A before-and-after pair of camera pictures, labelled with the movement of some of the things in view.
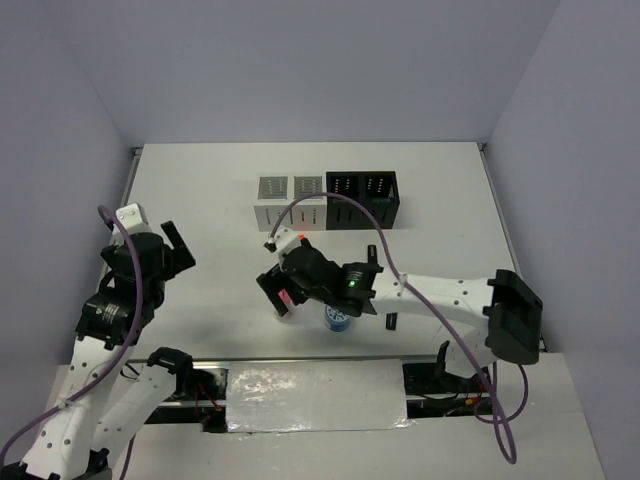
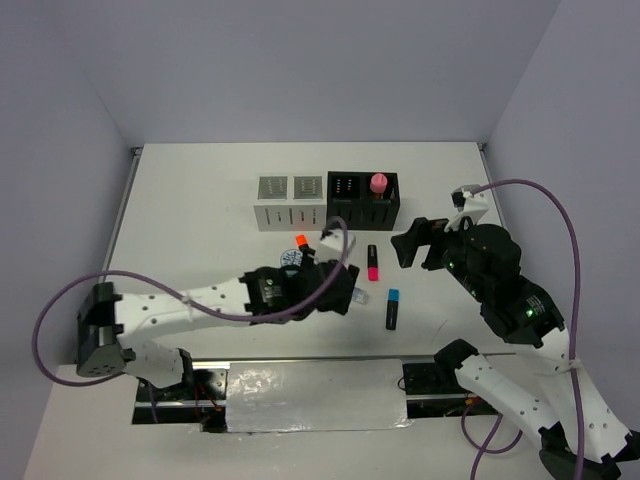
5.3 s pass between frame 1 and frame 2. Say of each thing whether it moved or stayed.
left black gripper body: moved
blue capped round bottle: moved
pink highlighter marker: stayed
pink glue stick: moved
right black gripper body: moved
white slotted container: stayed
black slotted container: stayed
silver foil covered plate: stayed
